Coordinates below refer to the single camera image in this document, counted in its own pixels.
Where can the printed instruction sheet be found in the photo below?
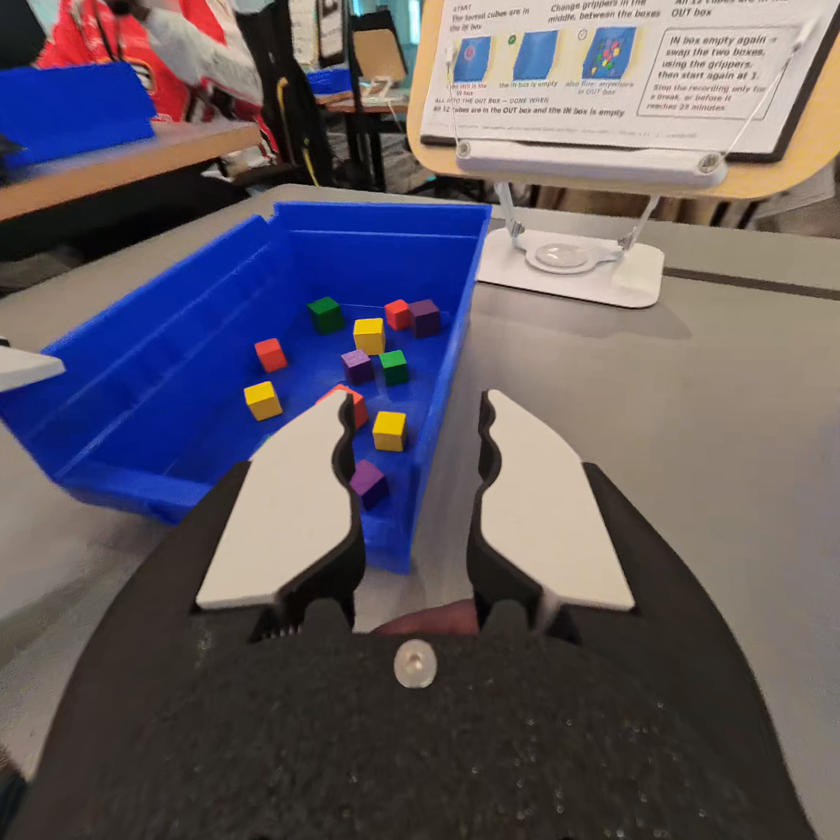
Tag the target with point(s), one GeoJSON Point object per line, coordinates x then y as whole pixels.
{"type": "Point", "coordinates": [558, 128]}

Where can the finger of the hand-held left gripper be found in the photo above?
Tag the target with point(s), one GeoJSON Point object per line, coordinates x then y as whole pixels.
{"type": "Point", "coordinates": [26, 369]}

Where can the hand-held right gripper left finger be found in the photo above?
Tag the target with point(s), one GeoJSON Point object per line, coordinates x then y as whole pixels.
{"type": "Point", "coordinates": [282, 518]}

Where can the white folding stand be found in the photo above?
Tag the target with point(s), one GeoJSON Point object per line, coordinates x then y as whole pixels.
{"type": "Point", "coordinates": [630, 282]}

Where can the light wooden board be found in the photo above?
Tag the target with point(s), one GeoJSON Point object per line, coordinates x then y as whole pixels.
{"type": "Point", "coordinates": [807, 164]}
{"type": "Point", "coordinates": [380, 56]}

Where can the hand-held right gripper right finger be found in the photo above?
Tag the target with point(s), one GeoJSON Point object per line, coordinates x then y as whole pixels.
{"type": "Point", "coordinates": [551, 518]}

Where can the purple wooden cube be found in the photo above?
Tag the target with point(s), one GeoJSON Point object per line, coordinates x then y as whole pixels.
{"type": "Point", "coordinates": [369, 485]}
{"type": "Point", "coordinates": [358, 367]}
{"type": "Point", "coordinates": [425, 318]}

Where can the green wooden cube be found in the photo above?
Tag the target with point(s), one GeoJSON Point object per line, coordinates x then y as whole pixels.
{"type": "Point", "coordinates": [325, 315]}
{"type": "Point", "coordinates": [394, 369]}

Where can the black jacket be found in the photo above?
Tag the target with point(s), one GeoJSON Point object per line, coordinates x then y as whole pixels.
{"type": "Point", "coordinates": [289, 131]}

